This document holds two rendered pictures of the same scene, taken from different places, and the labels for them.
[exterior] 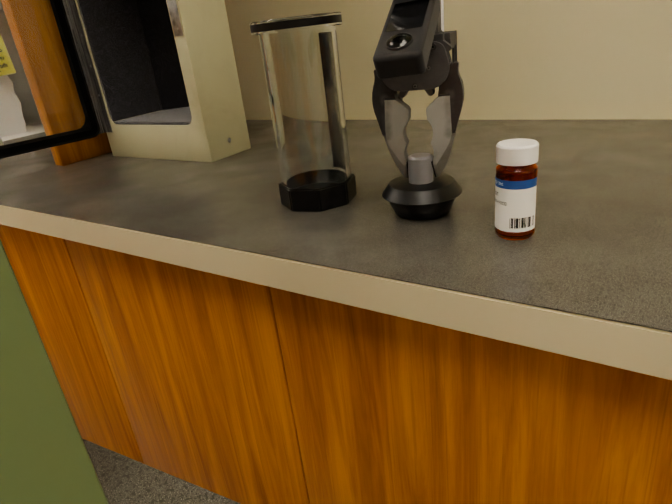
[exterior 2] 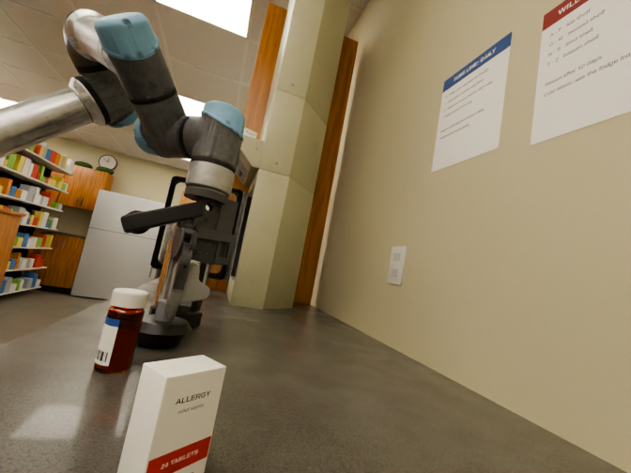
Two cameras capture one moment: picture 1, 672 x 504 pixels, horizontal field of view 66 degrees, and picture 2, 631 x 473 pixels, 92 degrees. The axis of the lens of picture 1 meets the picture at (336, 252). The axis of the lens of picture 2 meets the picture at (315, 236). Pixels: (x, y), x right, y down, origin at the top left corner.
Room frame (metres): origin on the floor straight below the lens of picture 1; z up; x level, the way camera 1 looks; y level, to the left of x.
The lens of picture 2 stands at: (0.29, -0.57, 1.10)
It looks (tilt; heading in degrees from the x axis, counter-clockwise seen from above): 7 degrees up; 36
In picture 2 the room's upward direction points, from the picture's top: 11 degrees clockwise
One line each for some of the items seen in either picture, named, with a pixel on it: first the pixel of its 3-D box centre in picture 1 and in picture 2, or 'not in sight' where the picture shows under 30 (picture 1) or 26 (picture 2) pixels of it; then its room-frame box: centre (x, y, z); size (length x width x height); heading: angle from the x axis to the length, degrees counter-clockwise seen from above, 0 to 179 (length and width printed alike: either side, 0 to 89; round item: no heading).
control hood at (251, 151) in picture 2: not in sight; (241, 162); (1.02, 0.38, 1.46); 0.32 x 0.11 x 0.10; 54
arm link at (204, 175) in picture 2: not in sight; (209, 182); (0.59, -0.11, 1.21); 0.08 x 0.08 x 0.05
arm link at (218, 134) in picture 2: not in sight; (218, 139); (0.59, -0.11, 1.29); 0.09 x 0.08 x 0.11; 111
